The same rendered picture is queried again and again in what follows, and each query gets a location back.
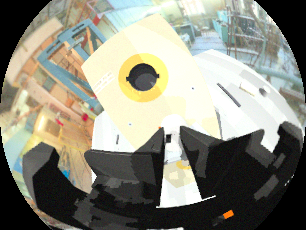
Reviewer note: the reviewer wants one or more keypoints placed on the grey cylinder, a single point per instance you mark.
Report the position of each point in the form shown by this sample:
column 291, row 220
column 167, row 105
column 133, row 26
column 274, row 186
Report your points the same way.
column 265, row 91

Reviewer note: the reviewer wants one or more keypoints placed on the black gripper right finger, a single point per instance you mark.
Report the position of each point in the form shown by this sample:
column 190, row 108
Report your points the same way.
column 211, row 158

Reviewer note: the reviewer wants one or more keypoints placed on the grey flat bar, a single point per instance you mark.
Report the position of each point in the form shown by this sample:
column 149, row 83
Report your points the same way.
column 230, row 96

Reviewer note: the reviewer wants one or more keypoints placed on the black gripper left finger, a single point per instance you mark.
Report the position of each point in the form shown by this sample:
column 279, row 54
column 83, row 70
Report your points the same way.
column 146, row 164

